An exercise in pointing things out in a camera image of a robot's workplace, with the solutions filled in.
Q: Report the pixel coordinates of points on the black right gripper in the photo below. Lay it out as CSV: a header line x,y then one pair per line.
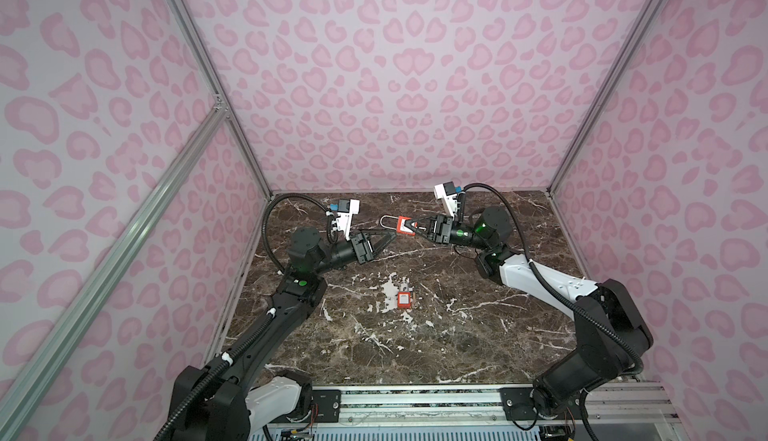
x,y
441,229

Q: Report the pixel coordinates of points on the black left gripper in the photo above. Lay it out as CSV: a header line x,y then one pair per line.
x,y
359,241

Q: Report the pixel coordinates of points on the red padlock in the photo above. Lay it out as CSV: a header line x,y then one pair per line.
x,y
400,224
404,299

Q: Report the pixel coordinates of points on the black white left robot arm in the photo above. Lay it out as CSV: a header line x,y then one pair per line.
x,y
210,403

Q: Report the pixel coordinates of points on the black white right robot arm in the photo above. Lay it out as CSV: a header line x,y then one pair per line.
x,y
611,334

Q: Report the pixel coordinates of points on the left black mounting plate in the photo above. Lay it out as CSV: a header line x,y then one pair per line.
x,y
316,406

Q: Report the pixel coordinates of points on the black mounting plate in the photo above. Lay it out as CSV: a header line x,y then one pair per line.
x,y
316,406
517,403

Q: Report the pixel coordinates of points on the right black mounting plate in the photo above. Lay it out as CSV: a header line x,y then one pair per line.
x,y
517,403

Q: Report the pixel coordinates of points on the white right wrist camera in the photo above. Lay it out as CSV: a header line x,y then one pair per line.
x,y
452,199

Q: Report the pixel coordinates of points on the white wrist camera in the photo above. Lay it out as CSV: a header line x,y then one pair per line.
x,y
452,199
341,214

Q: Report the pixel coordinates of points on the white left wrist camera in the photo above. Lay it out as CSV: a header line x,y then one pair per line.
x,y
341,214

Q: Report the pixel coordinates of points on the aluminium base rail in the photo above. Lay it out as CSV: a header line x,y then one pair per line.
x,y
615,411

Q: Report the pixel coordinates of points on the diagonal aluminium frame bar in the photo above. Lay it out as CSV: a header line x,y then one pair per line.
x,y
34,381

